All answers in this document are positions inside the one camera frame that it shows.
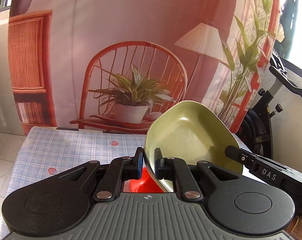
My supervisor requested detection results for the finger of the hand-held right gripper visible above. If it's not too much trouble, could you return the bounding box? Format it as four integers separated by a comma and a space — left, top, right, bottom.
225, 145, 261, 172

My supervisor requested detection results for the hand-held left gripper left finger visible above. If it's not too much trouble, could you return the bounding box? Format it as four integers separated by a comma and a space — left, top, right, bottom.
58, 147, 144, 203

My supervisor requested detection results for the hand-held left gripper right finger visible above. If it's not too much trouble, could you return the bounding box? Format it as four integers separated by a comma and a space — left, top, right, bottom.
153, 148, 242, 203

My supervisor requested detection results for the green bowl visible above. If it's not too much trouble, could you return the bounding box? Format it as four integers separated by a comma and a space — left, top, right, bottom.
143, 100, 242, 192

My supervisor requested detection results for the red bowl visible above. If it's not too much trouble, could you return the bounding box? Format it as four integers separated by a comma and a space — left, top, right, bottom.
127, 166, 166, 194

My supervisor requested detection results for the black exercise bike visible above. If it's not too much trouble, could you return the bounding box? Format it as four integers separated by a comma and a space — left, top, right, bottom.
240, 51, 302, 161

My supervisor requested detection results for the blue checkered tablecloth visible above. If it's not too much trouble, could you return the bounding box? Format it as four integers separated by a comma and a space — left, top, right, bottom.
0, 126, 252, 232

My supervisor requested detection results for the printed backdrop cloth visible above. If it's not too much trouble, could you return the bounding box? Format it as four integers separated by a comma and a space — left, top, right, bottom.
8, 0, 285, 136

